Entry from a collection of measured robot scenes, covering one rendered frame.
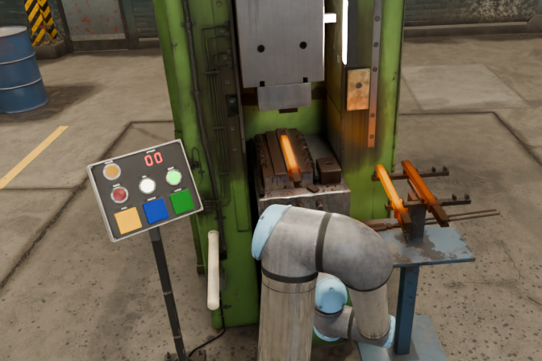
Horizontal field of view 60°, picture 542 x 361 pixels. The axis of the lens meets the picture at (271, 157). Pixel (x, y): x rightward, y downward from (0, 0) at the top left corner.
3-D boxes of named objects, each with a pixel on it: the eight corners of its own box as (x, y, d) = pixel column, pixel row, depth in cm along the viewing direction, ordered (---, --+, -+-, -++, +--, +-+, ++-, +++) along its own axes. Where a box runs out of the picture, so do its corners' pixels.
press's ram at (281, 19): (347, 79, 172) (349, -37, 153) (243, 89, 170) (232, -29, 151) (323, 49, 209) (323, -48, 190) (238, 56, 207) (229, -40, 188)
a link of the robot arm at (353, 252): (397, 212, 84) (397, 317, 138) (329, 201, 88) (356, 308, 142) (386, 272, 78) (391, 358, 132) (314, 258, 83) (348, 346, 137)
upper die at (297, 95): (311, 106, 176) (310, 82, 171) (258, 111, 175) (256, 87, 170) (294, 72, 213) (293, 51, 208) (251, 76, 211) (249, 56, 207)
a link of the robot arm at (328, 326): (346, 349, 135) (348, 317, 129) (308, 338, 139) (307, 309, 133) (353, 324, 142) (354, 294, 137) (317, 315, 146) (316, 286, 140)
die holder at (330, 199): (348, 274, 209) (351, 190, 188) (264, 284, 207) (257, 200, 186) (323, 205, 259) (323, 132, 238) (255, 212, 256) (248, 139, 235)
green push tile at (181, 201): (195, 207, 172) (188, 188, 172) (176, 215, 169) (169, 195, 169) (193, 208, 174) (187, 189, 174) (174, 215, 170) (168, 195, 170)
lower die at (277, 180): (312, 186, 193) (312, 168, 189) (264, 191, 191) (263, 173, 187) (297, 142, 230) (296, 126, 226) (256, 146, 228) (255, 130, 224)
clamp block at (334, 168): (341, 183, 193) (341, 169, 190) (321, 185, 193) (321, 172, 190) (335, 169, 204) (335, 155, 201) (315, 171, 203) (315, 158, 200)
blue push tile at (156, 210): (169, 217, 168) (163, 197, 168) (148, 224, 165) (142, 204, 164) (168, 217, 170) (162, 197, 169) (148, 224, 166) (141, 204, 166)
